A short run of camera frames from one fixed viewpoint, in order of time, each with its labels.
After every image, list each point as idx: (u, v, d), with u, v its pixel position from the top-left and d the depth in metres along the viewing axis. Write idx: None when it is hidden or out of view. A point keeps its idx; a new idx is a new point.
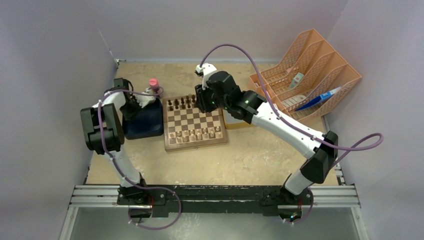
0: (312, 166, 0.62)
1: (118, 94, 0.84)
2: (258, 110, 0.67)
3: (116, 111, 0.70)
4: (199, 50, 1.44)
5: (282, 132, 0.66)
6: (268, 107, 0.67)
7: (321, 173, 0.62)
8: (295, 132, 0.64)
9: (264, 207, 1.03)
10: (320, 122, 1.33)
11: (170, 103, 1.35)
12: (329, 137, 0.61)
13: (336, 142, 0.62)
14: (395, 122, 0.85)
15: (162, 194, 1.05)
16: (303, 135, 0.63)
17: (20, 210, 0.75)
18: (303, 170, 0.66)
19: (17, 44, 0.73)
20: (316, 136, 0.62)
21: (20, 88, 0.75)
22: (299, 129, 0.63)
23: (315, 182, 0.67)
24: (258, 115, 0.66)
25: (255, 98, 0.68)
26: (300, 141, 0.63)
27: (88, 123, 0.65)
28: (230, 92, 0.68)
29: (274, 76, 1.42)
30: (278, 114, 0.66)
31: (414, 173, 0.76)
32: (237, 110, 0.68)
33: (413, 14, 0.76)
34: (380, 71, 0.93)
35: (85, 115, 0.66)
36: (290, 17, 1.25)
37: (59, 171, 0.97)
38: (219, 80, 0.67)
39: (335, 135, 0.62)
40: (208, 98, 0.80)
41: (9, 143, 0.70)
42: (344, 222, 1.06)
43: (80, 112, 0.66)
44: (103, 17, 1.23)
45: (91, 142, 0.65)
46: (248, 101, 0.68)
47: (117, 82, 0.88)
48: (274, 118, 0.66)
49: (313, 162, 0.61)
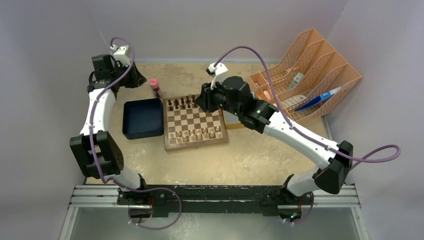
0: (326, 177, 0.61)
1: (107, 95, 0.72)
2: (270, 120, 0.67)
3: (111, 138, 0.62)
4: (199, 50, 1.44)
5: (295, 142, 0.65)
6: (280, 117, 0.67)
7: (336, 184, 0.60)
8: (309, 142, 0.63)
9: (264, 207, 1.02)
10: (320, 122, 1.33)
11: (170, 103, 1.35)
12: (344, 148, 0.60)
13: (351, 153, 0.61)
14: (395, 121, 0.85)
15: (162, 195, 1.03)
16: (318, 146, 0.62)
17: (21, 209, 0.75)
18: (316, 180, 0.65)
19: (17, 45, 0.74)
20: (330, 146, 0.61)
21: (20, 87, 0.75)
22: (313, 139, 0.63)
23: (329, 193, 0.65)
24: (270, 125, 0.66)
25: (266, 108, 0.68)
26: (314, 151, 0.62)
27: (82, 156, 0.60)
28: (244, 100, 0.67)
29: (275, 76, 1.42)
30: (291, 124, 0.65)
31: (413, 173, 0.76)
32: (249, 119, 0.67)
33: (413, 14, 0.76)
34: (380, 71, 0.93)
35: (75, 147, 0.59)
36: (290, 17, 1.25)
37: (59, 171, 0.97)
38: (236, 87, 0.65)
39: (350, 145, 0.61)
40: (216, 98, 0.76)
41: (9, 143, 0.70)
42: (344, 222, 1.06)
43: (70, 144, 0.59)
44: (102, 17, 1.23)
45: (87, 171, 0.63)
46: (260, 111, 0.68)
47: (97, 65, 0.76)
48: (287, 128, 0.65)
49: (328, 173, 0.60)
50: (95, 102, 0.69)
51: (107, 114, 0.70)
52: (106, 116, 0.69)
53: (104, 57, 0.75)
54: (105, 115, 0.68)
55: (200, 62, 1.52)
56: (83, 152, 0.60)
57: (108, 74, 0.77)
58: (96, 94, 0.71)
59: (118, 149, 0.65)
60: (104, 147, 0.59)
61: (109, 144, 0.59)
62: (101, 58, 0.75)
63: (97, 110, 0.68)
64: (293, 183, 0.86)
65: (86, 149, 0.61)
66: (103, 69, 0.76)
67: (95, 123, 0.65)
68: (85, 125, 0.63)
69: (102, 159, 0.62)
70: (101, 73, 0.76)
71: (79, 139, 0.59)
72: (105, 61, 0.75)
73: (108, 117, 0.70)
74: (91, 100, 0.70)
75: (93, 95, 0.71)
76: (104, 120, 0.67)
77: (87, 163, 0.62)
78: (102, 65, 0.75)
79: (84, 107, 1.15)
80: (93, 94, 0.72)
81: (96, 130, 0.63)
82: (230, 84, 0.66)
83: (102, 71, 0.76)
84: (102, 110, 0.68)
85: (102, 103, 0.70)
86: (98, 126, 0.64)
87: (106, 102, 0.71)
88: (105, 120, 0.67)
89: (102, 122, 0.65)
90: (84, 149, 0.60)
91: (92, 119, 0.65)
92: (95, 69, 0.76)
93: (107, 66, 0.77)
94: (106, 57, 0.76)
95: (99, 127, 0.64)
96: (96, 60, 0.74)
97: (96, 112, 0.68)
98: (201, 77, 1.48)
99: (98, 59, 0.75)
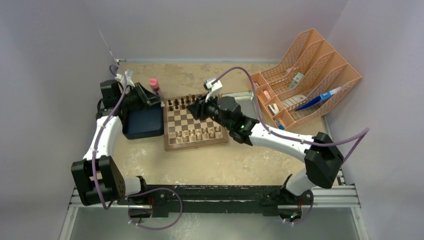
0: (310, 169, 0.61)
1: (114, 121, 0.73)
2: (252, 131, 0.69)
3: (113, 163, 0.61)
4: (199, 50, 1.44)
5: (277, 145, 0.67)
6: (260, 126, 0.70)
7: (323, 176, 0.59)
8: (285, 140, 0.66)
9: (264, 207, 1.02)
10: (320, 122, 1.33)
11: (170, 103, 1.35)
12: (318, 138, 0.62)
13: (328, 142, 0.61)
14: (395, 121, 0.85)
15: (162, 194, 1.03)
16: (294, 142, 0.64)
17: (20, 209, 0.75)
18: (309, 177, 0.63)
19: (17, 44, 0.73)
20: (305, 139, 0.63)
21: (20, 87, 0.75)
22: (288, 136, 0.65)
23: (325, 188, 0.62)
24: (253, 135, 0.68)
25: (252, 124, 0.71)
26: (291, 147, 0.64)
27: (83, 181, 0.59)
28: (236, 118, 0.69)
29: (274, 76, 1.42)
30: (269, 129, 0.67)
31: (413, 173, 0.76)
32: (235, 135, 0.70)
33: (413, 14, 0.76)
34: (380, 71, 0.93)
35: (77, 171, 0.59)
36: (290, 17, 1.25)
37: (59, 171, 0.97)
38: (229, 108, 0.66)
39: (325, 134, 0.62)
40: (207, 111, 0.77)
41: (9, 142, 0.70)
42: (344, 222, 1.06)
43: (71, 169, 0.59)
44: (102, 17, 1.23)
45: (87, 199, 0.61)
46: (244, 127, 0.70)
47: (106, 93, 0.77)
48: (267, 133, 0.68)
49: (308, 165, 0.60)
50: (101, 127, 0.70)
51: (112, 140, 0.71)
52: (111, 142, 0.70)
53: (112, 85, 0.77)
54: (110, 142, 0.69)
55: (200, 62, 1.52)
56: (84, 177, 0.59)
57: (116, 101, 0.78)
58: (103, 120, 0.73)
59: (120, 176, 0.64)
60: (106, 171, 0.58)
61: (111, 170, 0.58)
62: (110, 87, 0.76)
63: (103, 136, 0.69)
64: (291, 182, 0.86)
65: (87, 175, 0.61)
66: (111, 97, 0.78)
67: (99, 148, 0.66)
68: (89, 150, 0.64)
69: (102, 185, 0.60)
70: (109, 101, 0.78)
71: (81, 163, 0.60)
72: (113, 89, 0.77)
73: (112, 143, 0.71)
74: (98, 126, 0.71)
75: (100, 120, 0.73)
76: (107, 145, 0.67)
77: (87, 190, 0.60)
78: (111, 93, 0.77)
79: (84, 107, 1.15)
80: (100, 119, 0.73)
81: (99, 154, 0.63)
82: (224, 104, 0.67)
83: (110, 98, 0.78)
84: (108, 136, 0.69)
85: (109, 129, 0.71)
86: (101, 151, 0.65)
87: (112, 128, 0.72)
88: (108, 146, 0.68)
89: (106, 147, 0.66)
90: (85, 175, 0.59)
91: (96, 144, 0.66)
92: (103, 97, 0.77)
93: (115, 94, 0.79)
94: (114, 85, 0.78)
95: (102, 152, 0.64)
96: (104, 87, 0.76)
97: (102, 137, 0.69)
98: (201, 77, 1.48)
99: (106, 87, 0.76)
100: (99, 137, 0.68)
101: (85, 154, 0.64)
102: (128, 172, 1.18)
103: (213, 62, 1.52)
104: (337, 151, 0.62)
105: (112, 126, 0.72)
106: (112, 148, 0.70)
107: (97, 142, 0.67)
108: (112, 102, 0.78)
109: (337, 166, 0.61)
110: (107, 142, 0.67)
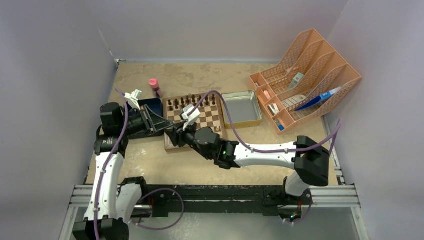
0: (303, 174, 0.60)
1: (115, 162, 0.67)
2: (235, 153, 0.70)
3: (116, 223, 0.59)
4: (199, 50, 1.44)
5: (264, 161, 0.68)
6: (241, 146, 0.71)
7: (317, 177, 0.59)
8: (270, 154, 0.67)
9: (265, 208, 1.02)
10: (320, 122, 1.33)
11: (170, 103, 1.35)
12: (300, 143, 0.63)
13: (310, 143, 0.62)
14: (395, 121, 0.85)
15: (162, 194, 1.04)
16: (279, 153, 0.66)
17: (21, 208, 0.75)
18: (304, 180, 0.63)
19: (17, 43, 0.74)
20: (288, 148, 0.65)
21: (20, 86, 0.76)
22: (271, 150, 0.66)
23: (322, 186, 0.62)
24: (237, 159, 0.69)
25: (232, 147, 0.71)
26: (278, 160, 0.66)
27: None
28: (217, 147, 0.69)
29: (274, 76, 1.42)
30: (250, 148, 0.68)
31: (413, 172, 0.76)
32: (221, 163, 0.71)
33: (413, 14, 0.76)
34: (380, 71, 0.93)
35: (79, 233, 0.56)
36: (290, 17, 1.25)
37: (59, 170, 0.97)
38: (208, 141, 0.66)
39: (305, 137, 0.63)
40: (186, 139, 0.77)
41: (9, 142, 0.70)
42: (344, 222, 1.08)
43: (73, 233, 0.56)
44: (102, 17, 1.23)
45: None
46: (226, 152, 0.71)
47: (106, 121, 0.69)
48: (250, 152, 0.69)
49: (300, 171, 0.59)
50: (101, 173, 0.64)
51: (114, 184, 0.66)
52: (113, 189, 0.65)
53: (114, 111, 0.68)
54: (112, 191, 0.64)
55: (200, 62, 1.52)
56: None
57: (117, 129, 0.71)
58: (103, 160, 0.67)
59: (123, 228, 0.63)
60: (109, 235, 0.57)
61: (114, 233, 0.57)
62: (111, 114, 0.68)
63: (104, 185, 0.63)
64: (290, 186, 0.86)
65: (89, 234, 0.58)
66: (111, 124, 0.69)
67: (100, 203, 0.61)
68: (91, 205, 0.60)
69: None
70: (109, 128, 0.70)
71: (83, 226, 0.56)
72: (114, 116, 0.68)
73: (116, 188, 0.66)
74: (98, 170, 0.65)
75: (100, 160, 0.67)
76: (110, 196, 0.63)
77: None
78: (111, 121, 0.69)
79: (84, 107, 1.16)
80: (99, 162, 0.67)
81: (100, 214, 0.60)
82: (203, 138, 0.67)
83: (110, 126, 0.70)
84: (109, 184, 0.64)
85: (109, 174, 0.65)
86: (102, 208, 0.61)
87: (113, 171, 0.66)
88: (111, 197, 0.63)
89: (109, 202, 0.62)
90: (88, 235, 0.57)
91: (98, 197, 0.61)
92: (103, 123, 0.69)
93: (116, 120, 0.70)
94: (115, 111, 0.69)
95: (104, 209, 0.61)
96: (104, 115, 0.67)
97: (103, 187, 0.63)
98: (201, 77, 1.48)
99: (106, 114, 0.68)
100: (100, 187, 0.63)
101: (87, 211, 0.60)
102: (128, 172, 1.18)
103: (213, 62, 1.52)
104: (321, 148, 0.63)
105: (113, 169, 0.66)
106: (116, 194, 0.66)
107: (99, 194, 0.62)
108: (113, 129, 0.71)
109: (326, 162, 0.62)
110: (109, 196, 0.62)
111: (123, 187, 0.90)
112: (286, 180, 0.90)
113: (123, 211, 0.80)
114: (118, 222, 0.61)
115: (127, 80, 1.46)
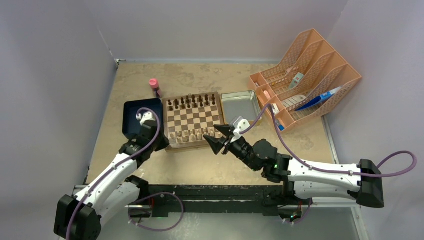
0: (366, 198, 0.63)
1: (128, 165, 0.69)
2: (290, 170, 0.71)
3: (95, 215, 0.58)
4: (199, 50, 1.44)
5: (321, 180, 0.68)
6: (296, 163, 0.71)
7: (380, 201, 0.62)
8: (331, 175, 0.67)
9: (265, 208, 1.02)
10: (320, 122, 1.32)
11: (170, 103, 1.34)
12: (365, 167, 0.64)
13: (374, 168, 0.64)
14: (394, 121, 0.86)
15: (162, 194, 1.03)
16: (342, 175, 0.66)
17: (20, 208, 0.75)
18: (360, 203, 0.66)
19: (17, 44, 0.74)
20: (353, 171, 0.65)
21: (21, 86, 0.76)
22: (334, 171, 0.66)
23: (373, 207, 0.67)
24: (292, 175, 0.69)
25: (281, 160, 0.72)
26: (340, 181, 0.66)
27: (61, 217, 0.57)
28: (273, 163, 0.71)
29: (275, 76, 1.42)
30: (309, 166, 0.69)
31: (415, 172, 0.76)
32: (273, 177, 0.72)
33: (414, 14, 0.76)
34: (381, 71, 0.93)
35: (61, 205, 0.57)
36: (291, 17, 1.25)
37: (59, 170, 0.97)
38: (269, 156, 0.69)
39: (369, 163, 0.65)
40: (235, 151, 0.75)
41: (9, 141, 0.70)
42: (345, 222, 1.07)
43: (59, 200, 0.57)
44: (102, 16, 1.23)
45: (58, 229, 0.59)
46: (277, 166, 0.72)
47: (143, 131, 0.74)
48: (307, 170, 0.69)
49: (363, 195, 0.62)
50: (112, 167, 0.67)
51: (115, 184, 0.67)
52: (112, 187, 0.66)
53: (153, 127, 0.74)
54: (110, 187, 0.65)
55: (200, 62, 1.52)
56: (62, 214, 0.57)
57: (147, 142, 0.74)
58: (120, 159, 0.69)
59: (95, 228, 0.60)
60: (83, 221, 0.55)
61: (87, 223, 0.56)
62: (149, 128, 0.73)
63: (107, 178, 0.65)
64: (305, 191, 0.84)
65: (67, 214, 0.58)
66: (145, 136, 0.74)
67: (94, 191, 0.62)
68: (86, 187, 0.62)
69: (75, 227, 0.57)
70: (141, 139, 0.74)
71: (69, 201, 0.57)
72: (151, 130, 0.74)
73: (114, 187, 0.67)
74: (112, 163, 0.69)
75: (118, 158, 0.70)
76: (106, 187, 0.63)
77: (61, 226, 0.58)
78: (147, 133, 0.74)
79: (84, 107, 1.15)
80: (118, 157, 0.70)
81: (87, 200, 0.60)
82: (263, 152, 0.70)
83: (143, 137, 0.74)
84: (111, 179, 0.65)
85: (117, 172, 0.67)
86: (92, 196, 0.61)
87: (122, 172, 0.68)
88: (105, 192, 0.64)
89: (100, 194, 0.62)
90: (66, 213, 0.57)
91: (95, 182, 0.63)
92: (140, 133, 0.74)
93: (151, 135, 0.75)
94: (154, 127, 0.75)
95: (92, 198, 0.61)
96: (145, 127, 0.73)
97: (105, 179, 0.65)
98: (201, 77, 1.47)
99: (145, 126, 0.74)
100: (104, 177, 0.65)
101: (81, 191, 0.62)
102: None
103: (213, 62, 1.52)
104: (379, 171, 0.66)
105: (123, 170, 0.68)
106: (111, 191, 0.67)
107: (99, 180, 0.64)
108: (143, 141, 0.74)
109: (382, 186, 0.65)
110: (104, 189, 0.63)
111: (123, 185, 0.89)
112: (296, 182, 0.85)
113: (107, 209, 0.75)
114: (96, 218, 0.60)
115: (127, 79, 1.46)
